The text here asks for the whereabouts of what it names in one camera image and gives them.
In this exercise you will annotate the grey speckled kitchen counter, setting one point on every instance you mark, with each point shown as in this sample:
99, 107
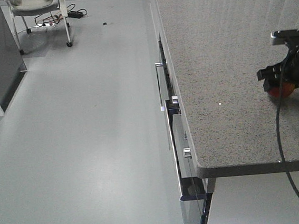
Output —
214, 49

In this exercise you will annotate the silver knob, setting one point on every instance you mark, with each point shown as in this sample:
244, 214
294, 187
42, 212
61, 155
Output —
174, 100
187, 153

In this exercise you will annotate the silver knob near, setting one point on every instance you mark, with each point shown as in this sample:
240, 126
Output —
187, 153

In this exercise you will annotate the chrome oven door handle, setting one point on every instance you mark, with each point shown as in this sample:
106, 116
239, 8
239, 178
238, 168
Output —
162, 86

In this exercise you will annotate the black power adapter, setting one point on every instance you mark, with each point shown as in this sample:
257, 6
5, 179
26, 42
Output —
75, 14

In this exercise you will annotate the red yellow apple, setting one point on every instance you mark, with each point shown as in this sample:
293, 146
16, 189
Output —
284, 91

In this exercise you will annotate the silver knob far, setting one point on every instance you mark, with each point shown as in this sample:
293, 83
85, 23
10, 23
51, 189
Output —
174, 100

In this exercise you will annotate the white office chair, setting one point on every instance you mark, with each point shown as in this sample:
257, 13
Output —
24, 8

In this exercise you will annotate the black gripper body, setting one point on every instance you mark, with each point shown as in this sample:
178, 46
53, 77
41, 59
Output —
286, 71

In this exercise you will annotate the white power strip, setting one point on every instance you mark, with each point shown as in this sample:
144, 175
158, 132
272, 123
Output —
50, 24

